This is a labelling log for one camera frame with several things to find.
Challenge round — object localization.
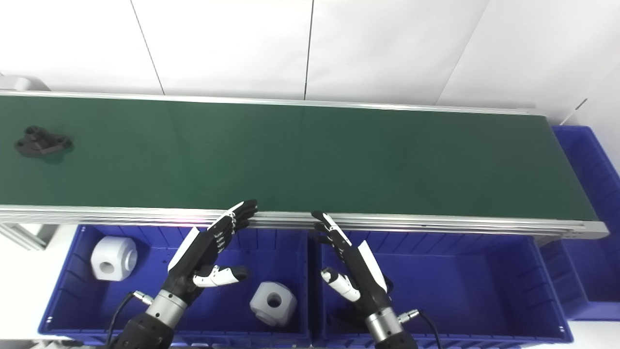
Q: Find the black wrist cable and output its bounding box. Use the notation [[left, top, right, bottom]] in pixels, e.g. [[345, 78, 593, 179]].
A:
[[104, 290, 155, 347], [398, 309, 444, 349]]

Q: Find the white block part with hole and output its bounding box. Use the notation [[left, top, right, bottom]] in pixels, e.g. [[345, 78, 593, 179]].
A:
[[90, 236, 138, 282], [249, 281, 297, 328]]

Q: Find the black flanged machine part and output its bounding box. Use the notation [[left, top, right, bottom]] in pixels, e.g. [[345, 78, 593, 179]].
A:
[[15, 126, 74, 158]]

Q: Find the grey conveyor motor housing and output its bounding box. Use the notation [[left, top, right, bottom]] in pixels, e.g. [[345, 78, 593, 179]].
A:
[[0, 74, 50, 93]]

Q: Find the blue plastic bin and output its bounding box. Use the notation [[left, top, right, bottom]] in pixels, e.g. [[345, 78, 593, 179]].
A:
[[310, 228, 574, 349], [38, 224, 313, 347], [540, 125, 620, 321]]

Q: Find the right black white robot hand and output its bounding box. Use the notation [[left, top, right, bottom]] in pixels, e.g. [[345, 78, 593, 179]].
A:
[[311, 210, 394, 318]]

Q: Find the green conveyor belt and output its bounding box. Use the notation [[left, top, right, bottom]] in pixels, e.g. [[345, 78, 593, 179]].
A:
[[0, 95, 599, 221], [0, 90, 610, 240]]

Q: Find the aluminium conveyor leg profile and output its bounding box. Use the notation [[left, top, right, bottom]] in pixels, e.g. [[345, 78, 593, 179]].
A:
[[0, 223, 59, 251]]

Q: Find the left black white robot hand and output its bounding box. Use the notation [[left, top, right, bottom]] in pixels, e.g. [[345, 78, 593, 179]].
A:
[[165, 199, 259, 305]]

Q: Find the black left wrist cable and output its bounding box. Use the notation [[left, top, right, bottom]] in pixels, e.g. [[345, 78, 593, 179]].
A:
[[104, 290, 155, 347]]

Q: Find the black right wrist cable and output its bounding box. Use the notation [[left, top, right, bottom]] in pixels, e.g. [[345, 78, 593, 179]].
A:
[[398, 309, 444, 349]]

